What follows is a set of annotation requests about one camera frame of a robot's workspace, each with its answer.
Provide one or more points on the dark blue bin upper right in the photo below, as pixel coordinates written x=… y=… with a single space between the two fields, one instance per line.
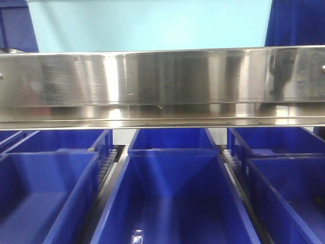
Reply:
x=295 y=23

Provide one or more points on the roller track strip left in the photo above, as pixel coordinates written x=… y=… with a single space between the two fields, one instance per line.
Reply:
x=103 y=162

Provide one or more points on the stainless steel shelf front rail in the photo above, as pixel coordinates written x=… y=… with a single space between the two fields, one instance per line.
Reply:
x=214 y=88

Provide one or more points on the dark blue bin rear middle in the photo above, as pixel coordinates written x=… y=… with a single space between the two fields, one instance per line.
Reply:
x=198 y=140

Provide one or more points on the light blue plastic bin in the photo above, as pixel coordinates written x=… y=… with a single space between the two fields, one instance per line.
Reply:
x=67 y=26

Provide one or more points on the dark blue bin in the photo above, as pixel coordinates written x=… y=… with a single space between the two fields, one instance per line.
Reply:
x=174 y=199
x=270 y=142
x=287 y=196
x=17 y=31
x=295 y=23
x=46 y=197
x=198 y=140
x=72 y=141

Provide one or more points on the dark blue bin rear right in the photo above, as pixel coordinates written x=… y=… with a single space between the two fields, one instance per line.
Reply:
x=270 y=142

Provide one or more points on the dark blue bin lower middle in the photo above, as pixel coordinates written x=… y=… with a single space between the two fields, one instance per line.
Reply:
x=174 y=199

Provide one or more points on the roller track strip right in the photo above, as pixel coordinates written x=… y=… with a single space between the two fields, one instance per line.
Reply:
x=239 y=183

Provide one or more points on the dark blue bin upper left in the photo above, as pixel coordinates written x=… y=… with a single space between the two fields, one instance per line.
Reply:
x=17 y=31

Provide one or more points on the roller track strip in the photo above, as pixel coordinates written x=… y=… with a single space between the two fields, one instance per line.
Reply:
x=103 y=162
x=239 y=183

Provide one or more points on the dark blue bin lower left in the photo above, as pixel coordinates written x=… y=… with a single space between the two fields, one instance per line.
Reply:
x=46 y=197

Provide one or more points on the dark blue bin rear left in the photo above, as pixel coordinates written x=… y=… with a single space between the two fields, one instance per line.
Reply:
x=72 y=141

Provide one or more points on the dark blue bin lower right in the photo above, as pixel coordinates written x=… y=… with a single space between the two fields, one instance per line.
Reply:
x=287 y=196

